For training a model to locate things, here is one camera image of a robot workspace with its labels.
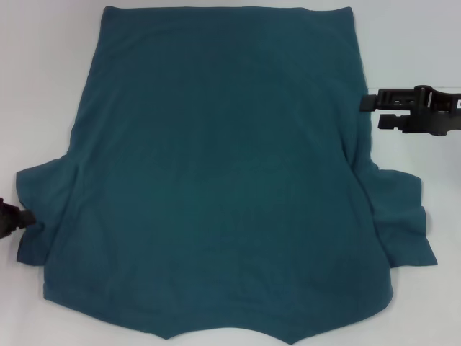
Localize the blue short-sleeved shirt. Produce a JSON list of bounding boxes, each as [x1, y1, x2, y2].
[[14, 5, 439, 342]]

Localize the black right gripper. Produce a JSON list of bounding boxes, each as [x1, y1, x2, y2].
[[361, 84, 461, 138]]

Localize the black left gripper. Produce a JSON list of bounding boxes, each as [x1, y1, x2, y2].
[[0, 197, 37, 239]]

